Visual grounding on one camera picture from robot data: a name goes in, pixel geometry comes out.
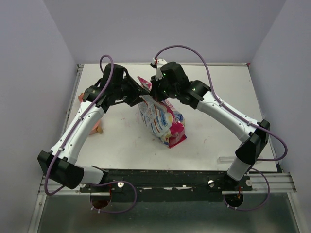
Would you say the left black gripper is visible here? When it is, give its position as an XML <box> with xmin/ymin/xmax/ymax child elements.
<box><xmin>114</xmin><ymin>74</ymin><xmax>150</xmax><ymax>107</ymax></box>

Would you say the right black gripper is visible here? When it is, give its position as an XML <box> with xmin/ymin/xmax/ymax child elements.
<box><xmin>149</xmin><ymin>74</ymin><xmax>178</xmax><ymax>103</ymax></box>

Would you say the pet food bag pink white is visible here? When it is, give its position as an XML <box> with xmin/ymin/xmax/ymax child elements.
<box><xmin>137</xmin><ymin>76</ymin><xmax>188</xmax><ymax>149</ymax></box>

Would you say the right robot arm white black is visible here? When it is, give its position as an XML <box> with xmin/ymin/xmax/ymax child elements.
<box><xmin>150</xmin><ymin>59</ymin><xmax>270</xmax><ymax>190</ymax></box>

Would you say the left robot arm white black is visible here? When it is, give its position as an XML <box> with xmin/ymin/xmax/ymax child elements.
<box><xmin>37</xmin><ymin>64</ymin><xmax>149</xmax><ymax>192</ymax></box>

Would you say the pink cat-shaped pet bowl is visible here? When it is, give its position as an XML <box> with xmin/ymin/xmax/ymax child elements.
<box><xmin>78</xmin><ymin>93</ymin><xmax>103</xmax><ymax>135</ymax></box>

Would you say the clear plastic scoop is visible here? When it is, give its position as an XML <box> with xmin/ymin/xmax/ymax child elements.
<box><xmin>217</xmin><ymin>156</ymin><xmax>236</xmax><ymax>164</ymax></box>

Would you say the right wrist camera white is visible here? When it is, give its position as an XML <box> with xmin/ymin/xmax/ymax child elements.
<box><xmin>150</xmin><ymin>58</ymin><xmax>167</xmax><ymax>81</ymax></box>

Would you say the black mounting base rail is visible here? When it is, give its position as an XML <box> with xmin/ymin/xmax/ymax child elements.
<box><xmin>80</xmin><ymin>169</ymin><xmax>252</xmax><ymax>203</ymax></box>

